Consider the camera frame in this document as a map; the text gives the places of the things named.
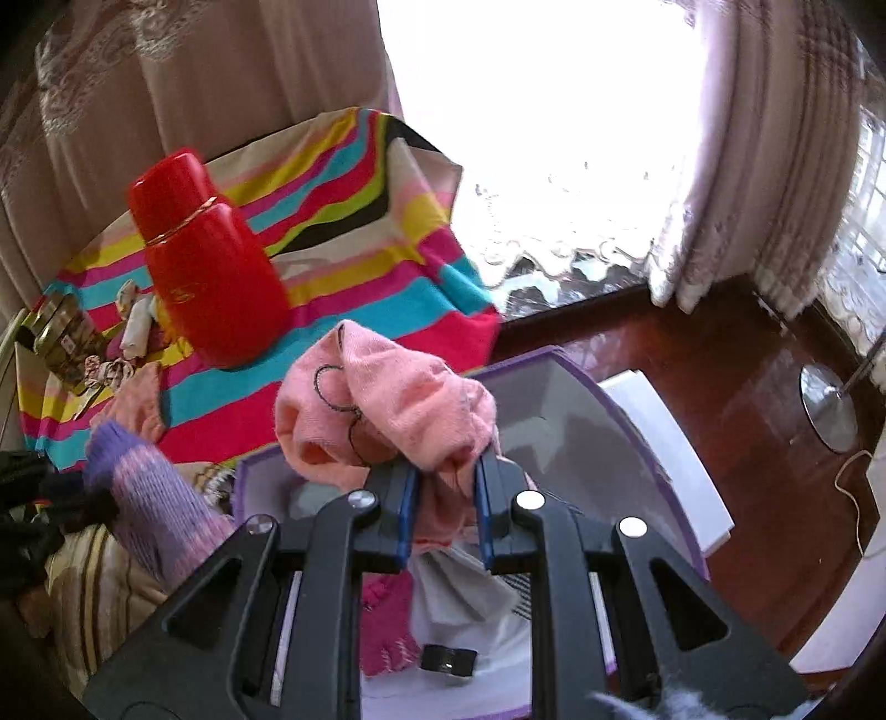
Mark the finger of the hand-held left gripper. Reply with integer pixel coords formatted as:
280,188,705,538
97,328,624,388
38,477,119,528

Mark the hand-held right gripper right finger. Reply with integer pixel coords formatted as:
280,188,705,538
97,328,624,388
474,450,811,720

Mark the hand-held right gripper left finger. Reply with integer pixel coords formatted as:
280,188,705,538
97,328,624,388
83,465,422,720

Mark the purple knit sock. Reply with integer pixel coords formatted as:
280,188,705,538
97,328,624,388
83,419,240,589

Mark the pink sock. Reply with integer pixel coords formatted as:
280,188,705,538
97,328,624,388
275,320,537,555

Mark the purple storage box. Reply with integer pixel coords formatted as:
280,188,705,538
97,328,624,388
231,344,710,720

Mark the black strap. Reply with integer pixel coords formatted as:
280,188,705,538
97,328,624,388
421,645,480,676

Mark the brown striped towel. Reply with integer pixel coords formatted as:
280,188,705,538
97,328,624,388
17,464,243,693

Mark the white cloth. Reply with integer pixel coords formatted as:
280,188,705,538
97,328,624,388
408,547,530,693

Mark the salmon cloth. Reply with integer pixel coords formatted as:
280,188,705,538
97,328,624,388
90,363,167,444

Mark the glass jar with gold lid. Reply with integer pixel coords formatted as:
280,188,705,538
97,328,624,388
14,294,94,389

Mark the white box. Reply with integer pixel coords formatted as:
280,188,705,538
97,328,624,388
599,370,735,555

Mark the colourful striped cloth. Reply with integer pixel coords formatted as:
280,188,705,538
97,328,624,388
17,107,503,472

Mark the red thermos bottle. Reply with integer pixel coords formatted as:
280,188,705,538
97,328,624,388
128,147,292,369

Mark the white lace sheer curtain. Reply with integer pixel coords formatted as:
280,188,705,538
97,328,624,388
471,159,666,306

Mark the silver floor lamp base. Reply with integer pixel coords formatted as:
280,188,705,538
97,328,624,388
799,325,886,454

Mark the white board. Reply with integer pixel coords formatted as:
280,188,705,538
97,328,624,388
789,602,859,676

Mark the white cable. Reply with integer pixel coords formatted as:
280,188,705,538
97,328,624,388
834,450,877,555

